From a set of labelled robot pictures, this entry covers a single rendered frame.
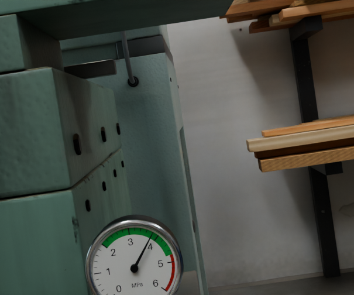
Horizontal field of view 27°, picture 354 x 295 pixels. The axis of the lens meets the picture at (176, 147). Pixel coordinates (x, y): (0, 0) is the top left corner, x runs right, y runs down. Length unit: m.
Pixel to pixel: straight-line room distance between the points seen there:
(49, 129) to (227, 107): 2.45
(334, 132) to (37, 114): 2.04
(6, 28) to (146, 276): 0.20
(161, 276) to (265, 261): 2.57
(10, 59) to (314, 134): 2.03
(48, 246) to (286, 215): 2.51
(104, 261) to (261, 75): 2.53
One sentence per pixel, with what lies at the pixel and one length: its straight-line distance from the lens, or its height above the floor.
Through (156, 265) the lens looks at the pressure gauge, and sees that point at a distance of 0.47.
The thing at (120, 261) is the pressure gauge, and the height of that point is 0.67.
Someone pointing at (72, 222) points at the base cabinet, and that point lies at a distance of 0.54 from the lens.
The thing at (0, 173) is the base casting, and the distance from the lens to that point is 0.54.
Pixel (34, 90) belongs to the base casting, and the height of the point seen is 0.78.
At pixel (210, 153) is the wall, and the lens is 2.97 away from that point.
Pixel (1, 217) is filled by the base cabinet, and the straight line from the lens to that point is 0.54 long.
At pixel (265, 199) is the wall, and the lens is 3.00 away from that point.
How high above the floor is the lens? 0.76
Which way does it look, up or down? 3 degrees down
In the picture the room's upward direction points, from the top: 9 degrees counter-clockwise
